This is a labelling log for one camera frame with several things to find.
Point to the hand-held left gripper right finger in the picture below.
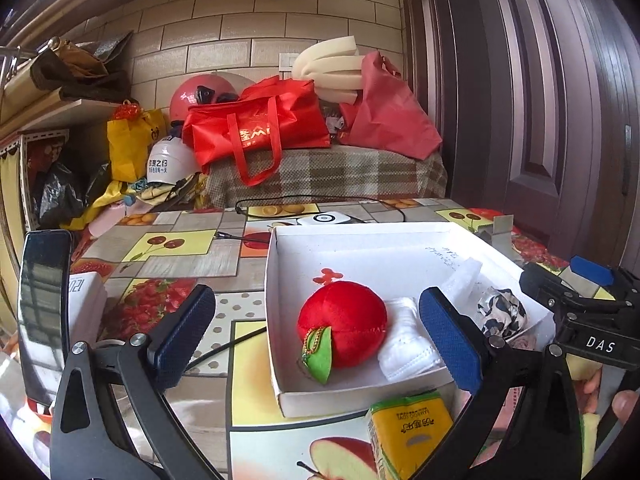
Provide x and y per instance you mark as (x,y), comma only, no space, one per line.
(445,335)

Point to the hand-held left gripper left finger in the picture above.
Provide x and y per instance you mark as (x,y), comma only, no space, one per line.
(187,330)

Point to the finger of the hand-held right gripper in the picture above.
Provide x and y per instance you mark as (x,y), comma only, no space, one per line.
(592,269)
(550,285)

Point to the white face mask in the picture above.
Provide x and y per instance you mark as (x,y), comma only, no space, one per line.
(405,355)

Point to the leopard print scrunchie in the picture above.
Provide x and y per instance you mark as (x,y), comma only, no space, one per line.
(502,310)

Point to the red plush apple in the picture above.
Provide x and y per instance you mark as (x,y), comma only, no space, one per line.
(340,320)

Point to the white cardboard box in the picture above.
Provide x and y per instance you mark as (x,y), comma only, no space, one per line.
(375,255)

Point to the yellow tissue packet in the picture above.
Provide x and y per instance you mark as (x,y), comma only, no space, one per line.
(405,435)

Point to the person's right hand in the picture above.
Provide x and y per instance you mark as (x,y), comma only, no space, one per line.
(627,406)

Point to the small grey box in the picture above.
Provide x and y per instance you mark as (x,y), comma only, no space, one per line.
(502,240)

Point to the small white carton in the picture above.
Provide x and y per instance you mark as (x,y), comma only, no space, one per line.
(85,305)

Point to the black smartphone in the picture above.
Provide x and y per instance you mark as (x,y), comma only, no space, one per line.
(42,310)

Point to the pile of colourful cloths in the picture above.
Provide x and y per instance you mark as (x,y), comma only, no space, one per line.
(110,200)

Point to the white charger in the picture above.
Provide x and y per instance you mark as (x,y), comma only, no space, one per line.
(325,219)

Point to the white helmet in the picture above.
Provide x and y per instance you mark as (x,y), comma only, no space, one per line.
(167,160)

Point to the black plastic bag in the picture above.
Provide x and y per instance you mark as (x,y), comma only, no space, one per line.
(60,195)

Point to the plaid blanket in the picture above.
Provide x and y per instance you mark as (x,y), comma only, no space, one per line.
(350,175)

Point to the brown wooden door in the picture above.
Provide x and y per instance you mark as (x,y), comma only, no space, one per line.
(550,85)

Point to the yellow bag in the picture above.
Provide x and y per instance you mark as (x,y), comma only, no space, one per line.
(125,145)

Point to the red tote bag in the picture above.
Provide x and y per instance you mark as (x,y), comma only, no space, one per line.
(250,120)

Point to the yellow curtain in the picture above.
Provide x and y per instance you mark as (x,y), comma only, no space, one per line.
(10,200)

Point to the pink helmet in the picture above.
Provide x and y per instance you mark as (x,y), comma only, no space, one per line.
(187,100)

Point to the red fabric bag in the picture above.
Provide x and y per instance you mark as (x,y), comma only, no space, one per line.
(390,110)

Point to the wooden shelf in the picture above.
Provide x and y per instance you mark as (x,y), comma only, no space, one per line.
(50,112)

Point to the brown paper bag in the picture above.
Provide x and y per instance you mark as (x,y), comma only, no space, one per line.
(65,65)

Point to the bundle of cream foam strips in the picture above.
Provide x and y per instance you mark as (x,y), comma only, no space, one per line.
(325,65)

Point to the wall switch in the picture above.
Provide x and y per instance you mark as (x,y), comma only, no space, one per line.
(287,61)

